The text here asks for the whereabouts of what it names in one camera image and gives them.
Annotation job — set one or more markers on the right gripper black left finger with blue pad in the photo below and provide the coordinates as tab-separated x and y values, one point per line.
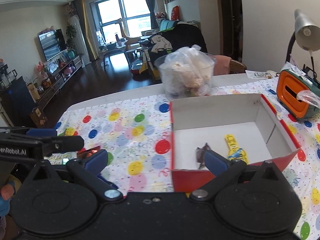
86	173

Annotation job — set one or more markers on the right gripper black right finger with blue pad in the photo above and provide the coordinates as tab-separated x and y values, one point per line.
225	172

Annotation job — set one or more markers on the yellow minion snack pouch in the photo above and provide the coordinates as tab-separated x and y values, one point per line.
235	152

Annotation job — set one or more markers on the dark triangular snack packet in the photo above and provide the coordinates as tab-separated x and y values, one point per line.
200	153

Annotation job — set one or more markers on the clear bag of snacks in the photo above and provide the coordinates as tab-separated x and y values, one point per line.
187	72

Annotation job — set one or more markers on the gloved left hand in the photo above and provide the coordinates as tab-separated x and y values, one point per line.
7	192

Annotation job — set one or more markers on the brown foil snack packet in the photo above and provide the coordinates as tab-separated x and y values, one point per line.
84	153

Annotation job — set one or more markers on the brown paper bag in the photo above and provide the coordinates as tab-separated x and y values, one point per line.
38	117

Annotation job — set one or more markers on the dark blue cabinet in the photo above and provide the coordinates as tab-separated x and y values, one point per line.
18	103

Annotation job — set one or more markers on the red cardboard box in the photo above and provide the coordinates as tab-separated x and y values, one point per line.
228	124

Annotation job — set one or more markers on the colourful polka dot tablecloth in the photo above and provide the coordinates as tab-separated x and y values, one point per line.
136	134

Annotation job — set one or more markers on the long tv cabinet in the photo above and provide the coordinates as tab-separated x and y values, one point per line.
58	79

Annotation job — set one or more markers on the orange green tissue box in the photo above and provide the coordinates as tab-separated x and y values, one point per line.
289	85

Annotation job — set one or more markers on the white standing air conditioner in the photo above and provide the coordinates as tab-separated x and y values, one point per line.
80	40

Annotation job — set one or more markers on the dark sofa with clothes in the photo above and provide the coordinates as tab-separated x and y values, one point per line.
170	40

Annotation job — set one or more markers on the grey desk lamp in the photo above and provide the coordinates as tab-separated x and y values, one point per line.
306	35

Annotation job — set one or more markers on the wall television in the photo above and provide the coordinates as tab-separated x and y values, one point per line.
52	43

